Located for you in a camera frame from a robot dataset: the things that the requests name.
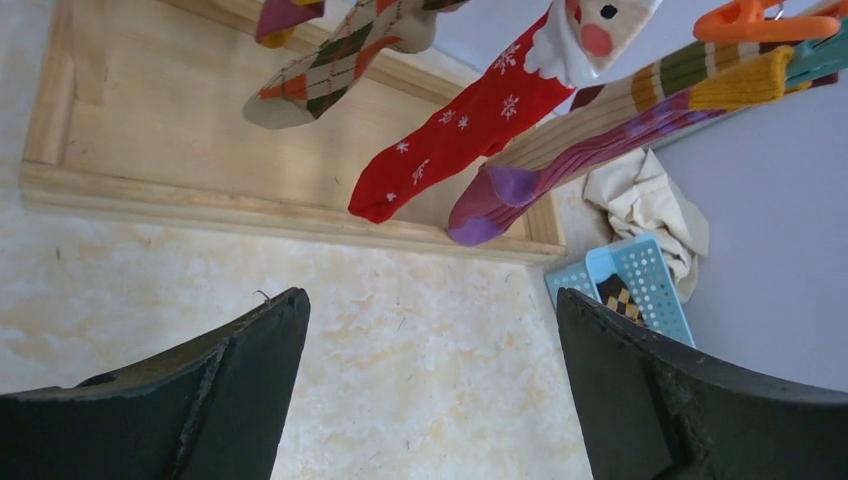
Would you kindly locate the red santa sock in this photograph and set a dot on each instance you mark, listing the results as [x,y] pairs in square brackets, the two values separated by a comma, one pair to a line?
[565,49]

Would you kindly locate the beige crumpled cloth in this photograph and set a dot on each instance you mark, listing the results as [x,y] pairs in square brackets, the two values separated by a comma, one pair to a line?
[639,196]

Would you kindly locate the brown yellow argyle sock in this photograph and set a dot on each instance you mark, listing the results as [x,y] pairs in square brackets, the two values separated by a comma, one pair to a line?
[615,295]

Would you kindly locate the purple yellow hanging sock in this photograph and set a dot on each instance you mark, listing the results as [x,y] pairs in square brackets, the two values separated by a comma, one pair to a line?
[279,18]

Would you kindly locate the light blue plastic basket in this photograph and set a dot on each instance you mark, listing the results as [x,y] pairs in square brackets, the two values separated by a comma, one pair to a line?
[639,262]

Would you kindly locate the purple pink striped sock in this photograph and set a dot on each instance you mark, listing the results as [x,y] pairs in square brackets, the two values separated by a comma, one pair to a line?
[498,196]

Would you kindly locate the teal clothes clip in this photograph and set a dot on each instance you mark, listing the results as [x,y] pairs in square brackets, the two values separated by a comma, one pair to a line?
[814,59]

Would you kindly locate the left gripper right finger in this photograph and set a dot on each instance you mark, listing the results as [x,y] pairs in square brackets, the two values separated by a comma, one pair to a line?
[651,407]

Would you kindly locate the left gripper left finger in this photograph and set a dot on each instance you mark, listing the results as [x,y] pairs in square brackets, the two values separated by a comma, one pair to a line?
[213,407]

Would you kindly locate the beige striped ribbed sock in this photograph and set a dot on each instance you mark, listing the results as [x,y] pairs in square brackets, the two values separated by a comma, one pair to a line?
[597,109]

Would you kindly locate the wooden hanger stand frame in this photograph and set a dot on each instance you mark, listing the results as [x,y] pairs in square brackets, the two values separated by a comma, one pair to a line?
[138,117]

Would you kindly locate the orange clothes clip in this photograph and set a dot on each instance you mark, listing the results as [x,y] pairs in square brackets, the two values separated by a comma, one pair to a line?
[747,21]

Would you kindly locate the argyle beige sock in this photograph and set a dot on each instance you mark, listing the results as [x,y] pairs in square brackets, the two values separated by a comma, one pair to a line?
[303,90]

